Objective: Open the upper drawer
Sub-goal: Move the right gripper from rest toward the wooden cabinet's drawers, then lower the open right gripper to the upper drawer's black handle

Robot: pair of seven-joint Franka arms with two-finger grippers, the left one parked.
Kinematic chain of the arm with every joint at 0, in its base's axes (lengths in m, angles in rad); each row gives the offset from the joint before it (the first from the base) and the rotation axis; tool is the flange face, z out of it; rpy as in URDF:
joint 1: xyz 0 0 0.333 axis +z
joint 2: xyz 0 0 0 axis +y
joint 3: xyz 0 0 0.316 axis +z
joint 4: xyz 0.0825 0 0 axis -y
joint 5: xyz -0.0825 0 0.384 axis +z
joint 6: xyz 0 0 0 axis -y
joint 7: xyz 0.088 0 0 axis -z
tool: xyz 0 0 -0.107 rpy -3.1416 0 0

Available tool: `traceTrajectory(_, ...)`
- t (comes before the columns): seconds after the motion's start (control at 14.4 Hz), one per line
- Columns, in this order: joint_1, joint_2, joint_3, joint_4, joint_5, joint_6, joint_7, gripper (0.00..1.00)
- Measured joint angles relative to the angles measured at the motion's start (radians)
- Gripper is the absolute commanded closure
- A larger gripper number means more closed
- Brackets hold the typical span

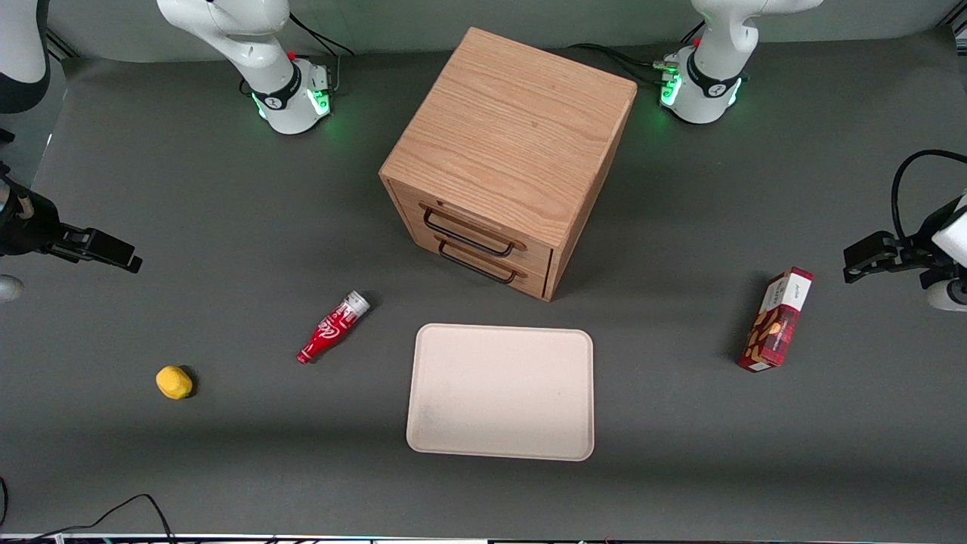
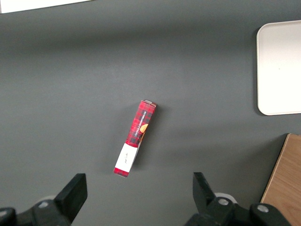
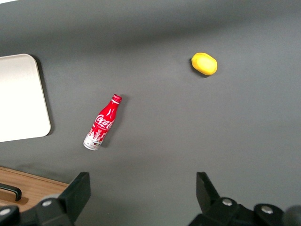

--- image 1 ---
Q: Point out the dark grey table cover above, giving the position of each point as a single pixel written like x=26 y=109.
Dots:
x=151 y=468

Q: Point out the beige rectangular tray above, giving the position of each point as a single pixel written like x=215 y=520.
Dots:
x=498 y=393

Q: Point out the red cola bottle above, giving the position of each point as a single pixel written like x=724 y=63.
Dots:
x=332 y=329

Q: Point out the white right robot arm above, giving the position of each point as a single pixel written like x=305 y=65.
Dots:
x=249 y=38

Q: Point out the red snack box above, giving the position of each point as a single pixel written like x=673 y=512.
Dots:
x=776 y=321

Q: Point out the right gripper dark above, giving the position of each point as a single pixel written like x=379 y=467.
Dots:
x=30 y=230

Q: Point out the small yellow lemon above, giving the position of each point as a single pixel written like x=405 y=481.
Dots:
x=174 y=382

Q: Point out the oak wooden drawer cabinet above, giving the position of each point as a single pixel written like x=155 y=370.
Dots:
x=514 y=121

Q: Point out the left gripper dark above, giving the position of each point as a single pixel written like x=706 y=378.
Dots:
x=909 y=253

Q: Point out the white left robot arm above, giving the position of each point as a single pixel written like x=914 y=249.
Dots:
x=710 y=83

